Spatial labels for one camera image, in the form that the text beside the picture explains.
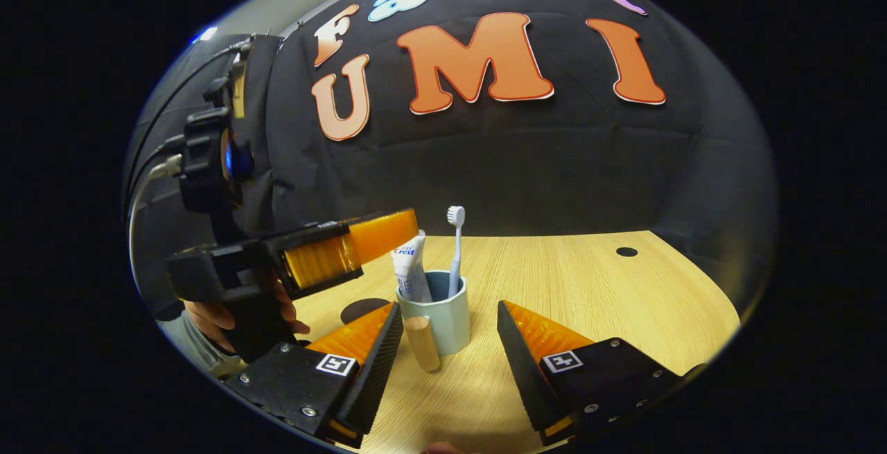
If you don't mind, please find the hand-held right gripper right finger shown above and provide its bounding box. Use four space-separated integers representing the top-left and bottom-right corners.
497 299 687 446

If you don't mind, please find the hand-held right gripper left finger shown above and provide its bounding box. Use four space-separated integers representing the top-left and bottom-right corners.
223 302 404 449

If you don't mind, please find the white toothpaste tube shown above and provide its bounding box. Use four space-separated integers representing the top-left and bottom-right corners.
389 230 434 304

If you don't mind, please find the round brown coaster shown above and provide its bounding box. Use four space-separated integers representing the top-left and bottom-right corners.
340 297 392 325

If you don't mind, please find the white toothbrush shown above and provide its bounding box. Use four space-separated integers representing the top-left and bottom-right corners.
447 206 466 299

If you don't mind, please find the blue cup with wooden handle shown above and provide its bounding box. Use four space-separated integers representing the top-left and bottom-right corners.
395 270 472 373

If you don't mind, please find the wooden desktop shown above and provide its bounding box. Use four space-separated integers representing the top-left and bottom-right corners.
291 230 741 454

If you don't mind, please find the black backdrop cloth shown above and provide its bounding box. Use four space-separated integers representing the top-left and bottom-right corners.
123 0 778 316

